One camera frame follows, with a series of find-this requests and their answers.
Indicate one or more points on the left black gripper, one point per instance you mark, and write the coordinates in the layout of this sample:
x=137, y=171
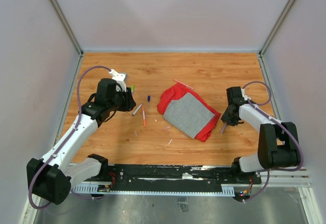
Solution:
x=129, y=103

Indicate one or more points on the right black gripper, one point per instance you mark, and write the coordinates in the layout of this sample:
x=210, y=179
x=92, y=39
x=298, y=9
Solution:
x=225, y=118

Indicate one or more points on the purple pen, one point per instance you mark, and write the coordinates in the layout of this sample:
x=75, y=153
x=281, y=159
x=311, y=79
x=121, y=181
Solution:
x=223, y=128

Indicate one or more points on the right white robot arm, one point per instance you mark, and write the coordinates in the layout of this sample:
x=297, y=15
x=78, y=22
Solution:
x=278, y=147

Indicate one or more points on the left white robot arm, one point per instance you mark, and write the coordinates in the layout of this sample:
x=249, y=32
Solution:
x=52, y=177

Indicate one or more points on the orange highlighter pen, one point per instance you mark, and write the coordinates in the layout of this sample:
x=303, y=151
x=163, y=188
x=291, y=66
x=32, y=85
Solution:
x=143, y=115

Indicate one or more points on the white marker blue end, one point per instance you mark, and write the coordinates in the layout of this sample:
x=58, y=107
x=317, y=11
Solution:
x=137, y=109

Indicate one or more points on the red and grey cloth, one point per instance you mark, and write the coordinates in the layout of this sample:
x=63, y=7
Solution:
x=187, y=111

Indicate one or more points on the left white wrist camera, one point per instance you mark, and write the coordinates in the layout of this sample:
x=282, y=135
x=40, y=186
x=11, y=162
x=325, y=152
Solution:
x=120, y=78

